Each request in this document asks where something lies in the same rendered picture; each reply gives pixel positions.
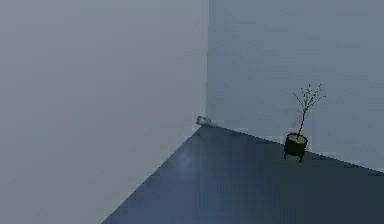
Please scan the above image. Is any small grey angular object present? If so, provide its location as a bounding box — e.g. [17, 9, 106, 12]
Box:
[195, 115, 221, 129]

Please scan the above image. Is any thin-stemmed plant in dark pot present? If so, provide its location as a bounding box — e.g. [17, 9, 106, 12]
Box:
[283, 83, 327, 164]

